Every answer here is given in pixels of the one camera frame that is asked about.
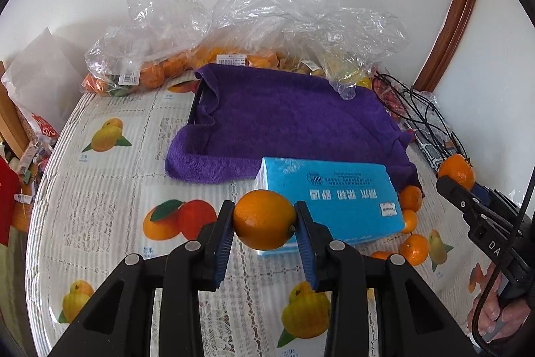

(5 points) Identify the orange with green stem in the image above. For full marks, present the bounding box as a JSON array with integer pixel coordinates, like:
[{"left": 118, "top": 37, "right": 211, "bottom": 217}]
[{"left": 438, "top": 154, "right": 476, "bottom": 190}]

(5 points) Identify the red fruits bag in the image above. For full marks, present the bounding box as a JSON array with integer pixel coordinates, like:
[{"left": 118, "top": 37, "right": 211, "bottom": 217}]
[{"left": 372, "top": 77, "right": 405, "bottom": 121}]

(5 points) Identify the right hand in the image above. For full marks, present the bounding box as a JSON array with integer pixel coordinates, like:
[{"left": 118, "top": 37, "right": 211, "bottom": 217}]
[{"left": 467, "top": 263, "right": 530, "bottom": 343}]

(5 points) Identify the orange beside towel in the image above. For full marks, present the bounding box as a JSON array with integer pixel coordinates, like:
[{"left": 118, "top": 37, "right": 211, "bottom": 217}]
[{"left": 398, "top": 186, "right": 423, "bottom": 212}]

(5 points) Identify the grey checked packaged cloth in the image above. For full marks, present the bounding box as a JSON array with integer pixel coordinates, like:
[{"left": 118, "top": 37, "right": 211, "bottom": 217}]
[{"left": 395, "top": 89, "right": 464, "bottom": 173}]

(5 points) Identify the blue tissue pack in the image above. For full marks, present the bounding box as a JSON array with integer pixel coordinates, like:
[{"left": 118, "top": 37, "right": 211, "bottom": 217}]
[{"left": 254, "top": 158, "right": 405, "bottom": 245}]

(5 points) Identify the yellow package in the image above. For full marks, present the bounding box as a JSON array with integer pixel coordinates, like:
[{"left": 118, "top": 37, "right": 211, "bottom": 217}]
[{"left": 325, "top": 62, "right": 373, "bottom": 91}]

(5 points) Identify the red paper bag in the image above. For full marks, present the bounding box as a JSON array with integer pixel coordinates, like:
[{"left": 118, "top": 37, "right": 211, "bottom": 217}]
[{"left": 0, "top": 158, "right": 21, "bottom": 247}]

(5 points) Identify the clear plastic bag right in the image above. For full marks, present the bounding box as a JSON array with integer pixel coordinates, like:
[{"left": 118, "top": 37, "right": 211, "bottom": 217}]
[{"left": 284, "top": 7, "right": 409, "bottom": 101}]

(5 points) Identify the clear plastic bag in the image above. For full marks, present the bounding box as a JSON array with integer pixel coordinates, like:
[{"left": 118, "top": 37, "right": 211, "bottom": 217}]
[
  {"left": 189, "top": 0, "right": 340, "bottom": 71},
  {"left": 82, "top": 0, "right": 210, "bottom": 97},
  {"left": 284, "top": 7, "right": 409, "bottom": 101}
]

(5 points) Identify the wooden chair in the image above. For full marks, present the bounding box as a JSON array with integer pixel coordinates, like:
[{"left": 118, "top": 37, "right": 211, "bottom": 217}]
[{"left": 0, "top": 82, "right": 29, "bottom": 159}]

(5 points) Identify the purple towel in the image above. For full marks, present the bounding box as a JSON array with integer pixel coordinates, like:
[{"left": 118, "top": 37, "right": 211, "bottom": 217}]
[{"left": 164, "top": 63, "right": 419, "bottom": 191}]

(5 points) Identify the white plastic bag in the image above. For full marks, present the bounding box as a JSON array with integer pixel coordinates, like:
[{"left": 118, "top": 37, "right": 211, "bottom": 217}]
[{"left": 1, "top": 29, "right": 83, "bottom": 141}]

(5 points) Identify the clear plastic bag middle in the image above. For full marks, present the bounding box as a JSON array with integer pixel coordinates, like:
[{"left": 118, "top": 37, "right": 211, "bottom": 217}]
[{"left": 189, "top": 0, "right": 340, "bottom": 71}]

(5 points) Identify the clear plastic bag left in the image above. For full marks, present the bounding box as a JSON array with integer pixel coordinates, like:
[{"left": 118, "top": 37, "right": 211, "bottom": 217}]
[{"left": 82, "top": 0, "right": 210, "bottom": 97}]

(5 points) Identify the black cable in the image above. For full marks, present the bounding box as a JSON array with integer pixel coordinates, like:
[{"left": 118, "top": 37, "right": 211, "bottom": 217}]
[{"left": 371, "top": 71, "right": 473, "bottom": 170}]

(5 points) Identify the brown door frame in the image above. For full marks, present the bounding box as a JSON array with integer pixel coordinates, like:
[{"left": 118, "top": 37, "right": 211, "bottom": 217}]
[{"left": 414, "top": 0, "right": 477, "bottom": 92}]

